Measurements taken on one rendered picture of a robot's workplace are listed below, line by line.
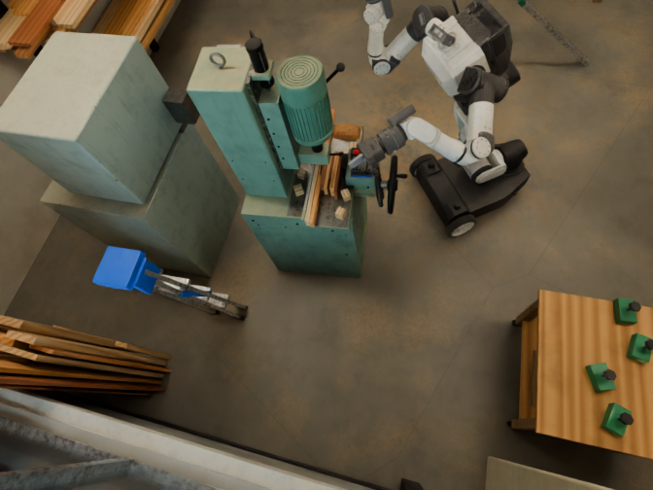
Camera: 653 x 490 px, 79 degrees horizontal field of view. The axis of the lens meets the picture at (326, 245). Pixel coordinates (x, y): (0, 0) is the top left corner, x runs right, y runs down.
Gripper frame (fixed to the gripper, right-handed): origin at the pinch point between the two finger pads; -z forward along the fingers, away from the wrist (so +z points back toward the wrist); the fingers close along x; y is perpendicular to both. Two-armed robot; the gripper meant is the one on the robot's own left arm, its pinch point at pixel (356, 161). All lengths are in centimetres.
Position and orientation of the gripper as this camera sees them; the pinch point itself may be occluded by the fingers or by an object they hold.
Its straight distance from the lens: 147.0
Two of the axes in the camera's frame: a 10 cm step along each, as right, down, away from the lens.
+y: -3.9, -4.6, -8.0
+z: 8.5, -5.2, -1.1
